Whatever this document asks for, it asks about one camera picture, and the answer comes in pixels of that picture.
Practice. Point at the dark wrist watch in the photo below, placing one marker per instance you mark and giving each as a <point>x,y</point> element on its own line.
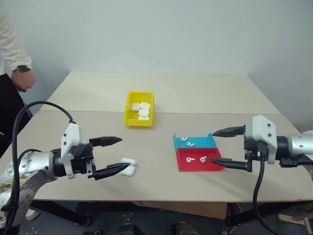
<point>23,69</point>

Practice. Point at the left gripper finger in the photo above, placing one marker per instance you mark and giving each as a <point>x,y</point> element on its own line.
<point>112,170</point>
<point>107,141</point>

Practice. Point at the light wooden frame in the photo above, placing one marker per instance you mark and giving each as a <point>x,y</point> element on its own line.
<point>297,218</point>

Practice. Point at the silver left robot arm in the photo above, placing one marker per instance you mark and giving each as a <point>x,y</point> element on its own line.
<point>34,159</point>

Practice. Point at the dark rounded shape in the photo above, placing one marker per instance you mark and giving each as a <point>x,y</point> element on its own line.
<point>128,230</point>
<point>186,228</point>

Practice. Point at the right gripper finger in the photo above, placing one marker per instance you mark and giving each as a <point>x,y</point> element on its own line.
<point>231,131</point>
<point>230,163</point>

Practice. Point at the bystander black trousers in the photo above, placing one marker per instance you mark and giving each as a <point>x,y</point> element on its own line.
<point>8,107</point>

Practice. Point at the bystander cream sleeved forearm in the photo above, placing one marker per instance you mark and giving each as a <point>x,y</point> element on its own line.
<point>11,41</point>

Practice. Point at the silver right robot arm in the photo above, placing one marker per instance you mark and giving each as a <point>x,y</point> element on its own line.
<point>298,147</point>

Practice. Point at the brown cardboard sheet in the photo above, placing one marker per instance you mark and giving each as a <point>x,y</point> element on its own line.
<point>185,209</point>

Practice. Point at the black table frame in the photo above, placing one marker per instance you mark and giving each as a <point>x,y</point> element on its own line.
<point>61,213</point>

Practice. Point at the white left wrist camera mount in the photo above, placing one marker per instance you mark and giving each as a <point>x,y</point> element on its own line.
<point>73,137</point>

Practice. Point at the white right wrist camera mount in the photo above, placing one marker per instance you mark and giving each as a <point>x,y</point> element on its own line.
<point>261,127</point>

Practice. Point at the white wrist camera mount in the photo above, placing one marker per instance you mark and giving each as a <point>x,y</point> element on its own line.
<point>261,127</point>
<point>73,137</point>

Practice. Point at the blue plastic tray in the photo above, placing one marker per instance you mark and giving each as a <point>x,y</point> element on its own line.
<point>205,143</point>

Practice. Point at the white shoe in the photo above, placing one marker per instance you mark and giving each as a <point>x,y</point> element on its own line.
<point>33,214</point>

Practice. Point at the yellow plastic bin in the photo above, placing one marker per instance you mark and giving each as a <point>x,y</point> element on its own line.
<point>130,117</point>

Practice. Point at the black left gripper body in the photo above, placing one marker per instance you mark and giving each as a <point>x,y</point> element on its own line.
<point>82,161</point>

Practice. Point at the red plastic tray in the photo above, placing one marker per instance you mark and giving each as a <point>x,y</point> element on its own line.
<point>195,166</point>

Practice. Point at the bystander bare hand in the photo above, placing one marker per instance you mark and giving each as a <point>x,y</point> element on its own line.
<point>24,79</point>

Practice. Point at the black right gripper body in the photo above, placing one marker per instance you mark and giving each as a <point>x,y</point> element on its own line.
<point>252,149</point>

